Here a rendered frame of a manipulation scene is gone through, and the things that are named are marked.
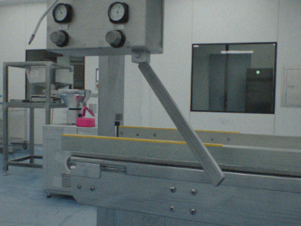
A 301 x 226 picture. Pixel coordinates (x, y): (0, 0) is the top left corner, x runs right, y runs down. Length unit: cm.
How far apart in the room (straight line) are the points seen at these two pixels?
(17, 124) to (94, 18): 682
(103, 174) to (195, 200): 20
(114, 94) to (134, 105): 522
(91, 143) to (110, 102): 32
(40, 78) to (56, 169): 148
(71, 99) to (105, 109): 270
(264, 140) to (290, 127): 504
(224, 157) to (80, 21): 37
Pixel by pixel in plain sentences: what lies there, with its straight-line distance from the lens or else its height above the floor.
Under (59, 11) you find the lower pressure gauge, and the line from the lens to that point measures 72.
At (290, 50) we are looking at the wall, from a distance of 596.
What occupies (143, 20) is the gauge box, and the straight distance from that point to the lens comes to 64.
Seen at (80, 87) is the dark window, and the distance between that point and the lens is 668.
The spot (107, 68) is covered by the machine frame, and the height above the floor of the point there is 114.
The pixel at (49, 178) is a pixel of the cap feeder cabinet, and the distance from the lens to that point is 373.
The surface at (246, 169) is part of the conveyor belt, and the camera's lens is 64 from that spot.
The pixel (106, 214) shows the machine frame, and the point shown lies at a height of 71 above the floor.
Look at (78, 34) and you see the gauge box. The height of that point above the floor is 118.
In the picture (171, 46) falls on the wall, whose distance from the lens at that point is 611.
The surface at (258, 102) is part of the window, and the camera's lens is 588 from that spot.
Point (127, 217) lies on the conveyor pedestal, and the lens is 76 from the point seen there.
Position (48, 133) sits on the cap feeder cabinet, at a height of 68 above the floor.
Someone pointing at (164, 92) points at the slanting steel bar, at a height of 107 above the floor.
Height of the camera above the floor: 106
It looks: 3 degrees down
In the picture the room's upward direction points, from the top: 1 degrees clockwise
